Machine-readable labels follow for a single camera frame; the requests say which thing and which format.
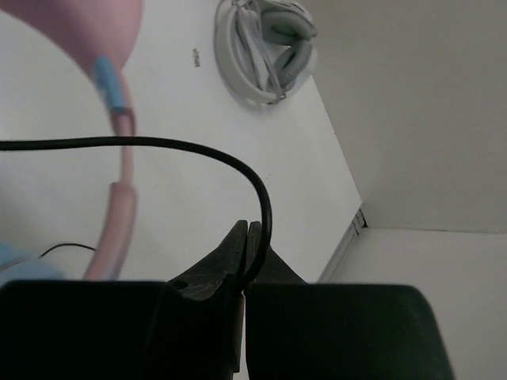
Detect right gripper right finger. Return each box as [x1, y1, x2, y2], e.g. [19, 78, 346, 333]
[242, 221, 456, 380]

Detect thin black headphone cable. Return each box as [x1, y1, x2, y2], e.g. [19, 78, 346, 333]
[0, 136, 274, 296]

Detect grey white headphones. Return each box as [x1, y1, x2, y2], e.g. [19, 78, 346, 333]
[213, 1, 318, 105]

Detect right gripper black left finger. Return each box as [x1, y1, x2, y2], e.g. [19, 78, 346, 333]
[1, 221, 248, 379]

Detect aluminium side rail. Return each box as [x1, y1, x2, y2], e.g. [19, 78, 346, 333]
[318, 209, 368, 283]

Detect pink blue cat-ear headphones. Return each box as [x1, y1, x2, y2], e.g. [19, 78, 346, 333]
[1, 1, 144, 280]

